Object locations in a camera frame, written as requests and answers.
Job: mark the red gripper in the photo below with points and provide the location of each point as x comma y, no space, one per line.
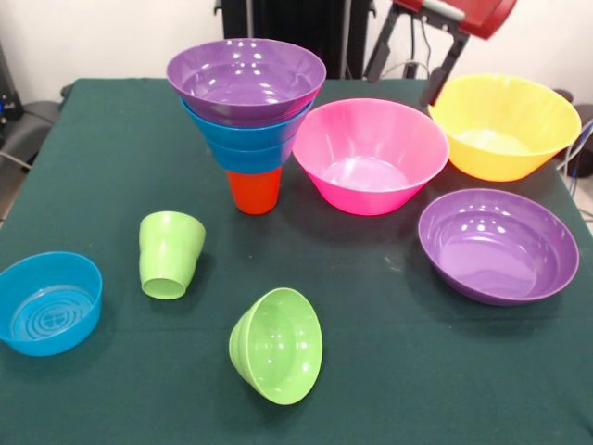
482,16

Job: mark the pink bowl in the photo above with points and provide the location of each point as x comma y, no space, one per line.
366,139

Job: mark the purple bowl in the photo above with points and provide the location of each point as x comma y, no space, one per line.
245,74
495,250

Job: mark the deep smooth blue bowl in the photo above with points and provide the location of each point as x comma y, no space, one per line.
250,130

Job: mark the blue bowl with ringed bottom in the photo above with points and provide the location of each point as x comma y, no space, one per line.
46,301
250,160

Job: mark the orange cup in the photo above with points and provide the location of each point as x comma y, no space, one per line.
255,192

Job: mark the green cup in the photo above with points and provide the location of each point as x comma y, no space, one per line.
169,252

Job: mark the small green bowl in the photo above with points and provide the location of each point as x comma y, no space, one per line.
278,347

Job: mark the yellow-orange bowl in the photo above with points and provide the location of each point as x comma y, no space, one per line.
502,116

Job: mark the dark green tablecloth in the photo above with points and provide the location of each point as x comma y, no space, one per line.
417,371

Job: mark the black rounded seat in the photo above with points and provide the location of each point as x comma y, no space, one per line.
34,123

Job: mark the black equipment rack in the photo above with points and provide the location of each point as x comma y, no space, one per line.
9,106

